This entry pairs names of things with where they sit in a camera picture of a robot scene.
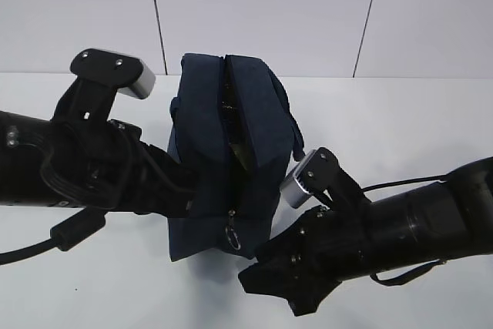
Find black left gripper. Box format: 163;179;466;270
85;119;199;218

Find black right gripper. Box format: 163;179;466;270
238;205;361;314

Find navy blue lunch bag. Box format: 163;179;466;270
168;53;304;261

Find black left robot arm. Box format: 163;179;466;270
1;78;199;218

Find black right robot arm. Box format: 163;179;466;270
239;158;492;316

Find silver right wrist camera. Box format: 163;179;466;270
280;147;340;209

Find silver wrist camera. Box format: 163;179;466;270
280;147;340;209
69;49;156;99

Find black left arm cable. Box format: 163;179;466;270
0;209;107;267

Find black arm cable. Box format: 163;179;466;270
0;209;107;267
361;176;451;287

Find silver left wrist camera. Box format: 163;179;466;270
69;49;156;99

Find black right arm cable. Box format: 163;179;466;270
361;176;451;287

